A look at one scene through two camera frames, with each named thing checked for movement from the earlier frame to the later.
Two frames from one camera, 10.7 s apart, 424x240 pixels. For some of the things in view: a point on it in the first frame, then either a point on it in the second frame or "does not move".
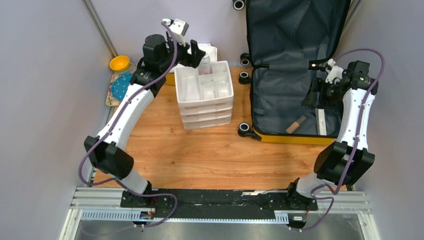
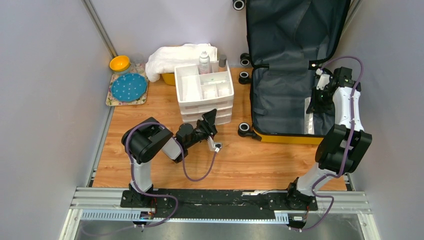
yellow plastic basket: [170, 79] does not move
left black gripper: [196, 55] → [209, 117]
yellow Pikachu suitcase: [283, 37] does not move
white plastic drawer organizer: [205, 100] does not move
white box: [321, 122] → [309, 128]
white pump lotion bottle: [205, 67] does not move
